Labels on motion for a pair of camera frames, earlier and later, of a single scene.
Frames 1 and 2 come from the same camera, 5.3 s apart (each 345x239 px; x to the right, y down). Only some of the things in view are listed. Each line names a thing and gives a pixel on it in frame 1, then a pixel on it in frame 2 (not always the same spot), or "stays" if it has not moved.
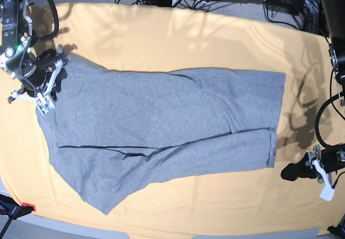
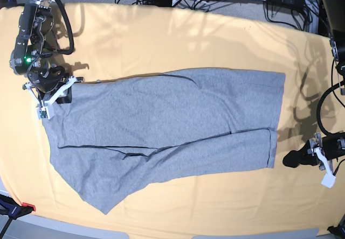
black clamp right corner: (338, 231) stays
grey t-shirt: (111, 131) stays
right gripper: (292, 171) → (305, 155)
